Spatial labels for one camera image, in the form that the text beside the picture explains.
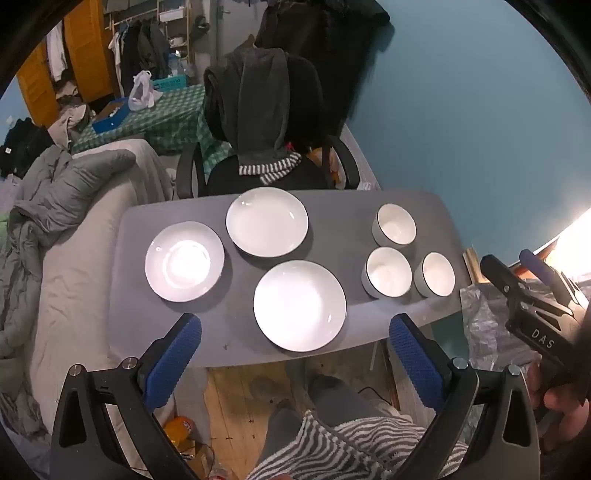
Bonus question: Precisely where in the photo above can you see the striped grey white cloth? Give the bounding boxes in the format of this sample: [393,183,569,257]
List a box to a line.
[238,152,303,185]

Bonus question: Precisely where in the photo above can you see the wooden sticks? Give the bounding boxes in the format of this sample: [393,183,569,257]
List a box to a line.
[462,247,483,284]

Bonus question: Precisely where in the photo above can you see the zebra striped cloth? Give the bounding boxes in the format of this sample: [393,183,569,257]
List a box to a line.
[247,411,469,480]

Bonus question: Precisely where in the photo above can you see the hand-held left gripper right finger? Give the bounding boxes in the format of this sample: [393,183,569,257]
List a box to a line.
[389,313,542,480]

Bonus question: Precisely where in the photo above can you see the wooden shelf rack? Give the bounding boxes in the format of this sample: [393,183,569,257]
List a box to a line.
[157,0,194,75]

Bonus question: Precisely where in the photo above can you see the black cloth pile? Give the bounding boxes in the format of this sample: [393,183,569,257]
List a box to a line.
[0,117,56,178]

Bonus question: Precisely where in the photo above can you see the white plastic bag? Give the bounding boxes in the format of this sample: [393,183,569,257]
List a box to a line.
[127,70,164,112]

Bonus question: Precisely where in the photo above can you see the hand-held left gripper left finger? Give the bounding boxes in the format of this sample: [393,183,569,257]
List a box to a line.
[50,313,203,480]

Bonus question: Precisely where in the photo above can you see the dark clothes on rack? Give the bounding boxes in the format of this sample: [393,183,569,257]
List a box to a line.
[113,18,171,84]

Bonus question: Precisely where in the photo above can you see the grey duvet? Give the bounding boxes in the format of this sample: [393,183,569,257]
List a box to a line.
[0,143,139,435]

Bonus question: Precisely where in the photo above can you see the white hanging garment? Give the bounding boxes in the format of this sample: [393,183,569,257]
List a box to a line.
[45,21,70,81]

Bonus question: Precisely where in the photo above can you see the orange snack bag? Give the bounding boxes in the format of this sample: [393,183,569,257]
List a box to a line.
[164,415,197,448]

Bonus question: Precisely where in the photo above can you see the black office chair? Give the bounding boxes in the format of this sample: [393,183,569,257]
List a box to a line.
[177,55,361,200]

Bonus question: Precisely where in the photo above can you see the dark hanging coat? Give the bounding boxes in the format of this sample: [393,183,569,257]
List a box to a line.
[254,0,394,139]

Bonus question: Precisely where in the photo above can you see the white bowl with dark rim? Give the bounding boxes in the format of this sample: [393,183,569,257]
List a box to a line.
[372,203,417,247]
[361,247,413,300]
[414,251,456,298]

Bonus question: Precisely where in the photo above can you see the blue box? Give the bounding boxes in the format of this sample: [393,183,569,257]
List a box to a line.
[150,76,190,91]
[91,97,132,134]

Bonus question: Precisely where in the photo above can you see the green checkered tablecloth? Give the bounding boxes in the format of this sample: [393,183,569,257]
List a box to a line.
[69,84,232,171]

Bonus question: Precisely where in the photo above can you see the beige bed mattress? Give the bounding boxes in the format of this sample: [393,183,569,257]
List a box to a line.
[28,138,213,476]

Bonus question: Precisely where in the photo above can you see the grey hoodie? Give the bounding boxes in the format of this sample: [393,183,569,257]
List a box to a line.
[203,46,303,168]

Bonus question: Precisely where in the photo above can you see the white plate with dark rim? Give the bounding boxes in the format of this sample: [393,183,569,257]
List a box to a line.
[253,260,347,352]
[144,222,226,303]
[225,187,309,258]

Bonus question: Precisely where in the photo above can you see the orange wardrobe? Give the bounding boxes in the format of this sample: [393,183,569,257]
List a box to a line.
[16,0,116,127]

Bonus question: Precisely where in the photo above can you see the beige jacket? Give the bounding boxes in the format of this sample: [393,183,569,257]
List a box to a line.
[48,104,93,148]

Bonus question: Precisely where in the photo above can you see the person's right hand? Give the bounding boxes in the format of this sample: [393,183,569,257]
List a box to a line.
[527,355,591,455]

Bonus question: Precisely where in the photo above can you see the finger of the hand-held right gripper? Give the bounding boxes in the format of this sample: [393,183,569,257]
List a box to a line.
[518,249,589,308]
[479,255,529,311]

